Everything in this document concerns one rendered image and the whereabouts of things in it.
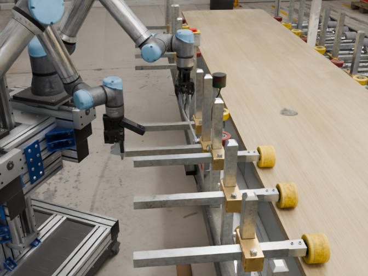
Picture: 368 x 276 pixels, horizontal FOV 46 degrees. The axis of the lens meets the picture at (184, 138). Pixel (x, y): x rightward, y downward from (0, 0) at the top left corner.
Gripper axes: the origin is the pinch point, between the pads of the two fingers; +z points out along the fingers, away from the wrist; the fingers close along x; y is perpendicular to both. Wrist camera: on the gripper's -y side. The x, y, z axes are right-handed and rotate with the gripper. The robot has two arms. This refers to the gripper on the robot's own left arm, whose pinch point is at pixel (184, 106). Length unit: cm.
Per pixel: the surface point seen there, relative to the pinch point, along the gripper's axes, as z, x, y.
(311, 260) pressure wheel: 3, 24, 99
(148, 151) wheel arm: 10.9, -17.9, 21.8
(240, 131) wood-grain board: 6.0, 23.2, 16.1
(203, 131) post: 4.4, 6.5, 18.1
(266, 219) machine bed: 29, 28, 49
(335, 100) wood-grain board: 6, 79, -13
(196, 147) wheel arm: 10.0, 3.1, 21.2
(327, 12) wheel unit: -15, 117, -124
